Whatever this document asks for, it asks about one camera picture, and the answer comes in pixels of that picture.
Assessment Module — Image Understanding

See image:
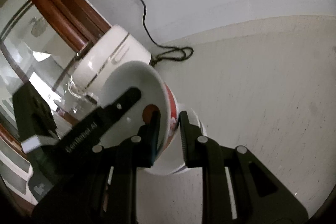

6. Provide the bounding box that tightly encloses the white floral bowl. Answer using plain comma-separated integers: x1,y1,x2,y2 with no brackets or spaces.
145,103,207,176

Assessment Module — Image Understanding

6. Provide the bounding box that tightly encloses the red banded bowl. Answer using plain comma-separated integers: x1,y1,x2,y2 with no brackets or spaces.
98,61,178,156

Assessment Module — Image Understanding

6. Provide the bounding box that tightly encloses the white rice cooker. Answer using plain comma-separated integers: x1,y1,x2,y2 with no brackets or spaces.
68,25,152,100

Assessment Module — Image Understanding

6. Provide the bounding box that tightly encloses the brown wooden door frame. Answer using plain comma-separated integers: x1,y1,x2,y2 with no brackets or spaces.
31,0,111,52

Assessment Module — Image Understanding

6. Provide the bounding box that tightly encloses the black power cable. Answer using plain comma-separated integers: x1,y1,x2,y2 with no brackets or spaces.
111,0,194,66

